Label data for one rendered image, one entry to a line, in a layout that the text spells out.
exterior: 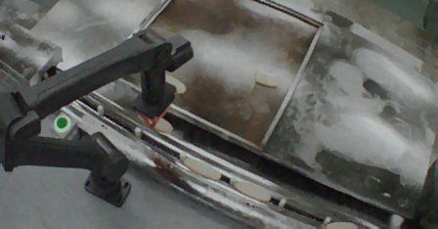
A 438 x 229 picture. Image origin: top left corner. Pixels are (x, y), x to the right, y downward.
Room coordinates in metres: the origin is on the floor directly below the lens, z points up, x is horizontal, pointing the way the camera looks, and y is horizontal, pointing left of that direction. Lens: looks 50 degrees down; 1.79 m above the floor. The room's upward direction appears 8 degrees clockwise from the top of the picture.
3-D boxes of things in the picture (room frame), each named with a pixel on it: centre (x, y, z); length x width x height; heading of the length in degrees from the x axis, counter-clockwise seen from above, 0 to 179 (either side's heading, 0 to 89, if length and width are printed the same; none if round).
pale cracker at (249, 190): (0.53, -0.11, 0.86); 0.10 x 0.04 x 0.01; 68
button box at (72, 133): (0.61, 0.42, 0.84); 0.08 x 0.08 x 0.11; 68
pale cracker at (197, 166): (0.58, 0.02, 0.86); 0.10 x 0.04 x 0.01; 68
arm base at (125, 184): (0.49, 0.26, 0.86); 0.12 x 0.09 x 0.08; 76
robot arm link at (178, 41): (0.68, 0.13, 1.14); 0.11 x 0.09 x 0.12; 144
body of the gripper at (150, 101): (0.64, 0.15, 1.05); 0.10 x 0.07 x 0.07; 157
